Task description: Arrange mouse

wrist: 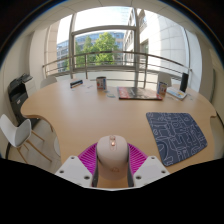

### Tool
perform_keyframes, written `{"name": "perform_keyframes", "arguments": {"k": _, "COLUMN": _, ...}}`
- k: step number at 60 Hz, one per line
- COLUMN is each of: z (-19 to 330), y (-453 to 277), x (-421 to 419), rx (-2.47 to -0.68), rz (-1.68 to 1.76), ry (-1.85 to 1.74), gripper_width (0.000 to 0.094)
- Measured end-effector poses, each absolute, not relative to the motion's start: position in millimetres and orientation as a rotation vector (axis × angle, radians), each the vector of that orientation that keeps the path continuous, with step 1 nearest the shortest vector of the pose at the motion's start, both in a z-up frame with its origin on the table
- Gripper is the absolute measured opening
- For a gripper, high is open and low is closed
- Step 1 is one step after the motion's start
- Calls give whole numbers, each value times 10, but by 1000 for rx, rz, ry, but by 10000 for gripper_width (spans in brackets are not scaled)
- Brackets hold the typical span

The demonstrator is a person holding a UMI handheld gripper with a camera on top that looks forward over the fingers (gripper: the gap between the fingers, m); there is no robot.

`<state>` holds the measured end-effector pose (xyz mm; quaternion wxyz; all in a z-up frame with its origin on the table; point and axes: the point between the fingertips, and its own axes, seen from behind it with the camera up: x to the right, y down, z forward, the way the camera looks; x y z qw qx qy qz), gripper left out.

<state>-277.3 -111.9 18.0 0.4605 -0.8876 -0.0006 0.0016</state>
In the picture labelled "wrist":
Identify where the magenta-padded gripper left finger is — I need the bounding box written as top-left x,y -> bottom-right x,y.
54,142 -> 100,188

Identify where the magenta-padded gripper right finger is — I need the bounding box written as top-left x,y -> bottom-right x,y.
126,142 -> 170,188

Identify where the white computer mouse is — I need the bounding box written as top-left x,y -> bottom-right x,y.
95,134 -> 130,181

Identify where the dark blue patterned mouse pad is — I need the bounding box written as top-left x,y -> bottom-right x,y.
145,111 -> 208,167

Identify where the white round table base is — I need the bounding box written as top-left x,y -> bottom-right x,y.
53,135 -> 63,158

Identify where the white chair with wooden legs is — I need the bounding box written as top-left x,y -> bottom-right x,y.
0,114 -> 53,164

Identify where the red and blue magazine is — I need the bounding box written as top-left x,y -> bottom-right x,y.
116,86 -> 163,101

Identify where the white open book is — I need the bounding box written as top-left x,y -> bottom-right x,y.
166,86 -> 188,101

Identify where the small dark blue box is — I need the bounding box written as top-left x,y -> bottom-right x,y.
69,79 -> 84,89

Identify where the black printer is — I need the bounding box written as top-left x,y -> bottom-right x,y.
7,73 -> 40,129

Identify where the black upright speaker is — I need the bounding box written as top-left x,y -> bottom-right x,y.
179,72 -> 190,93

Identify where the metal balcony railing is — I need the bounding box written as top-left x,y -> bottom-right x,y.
42,50 -> 193,81

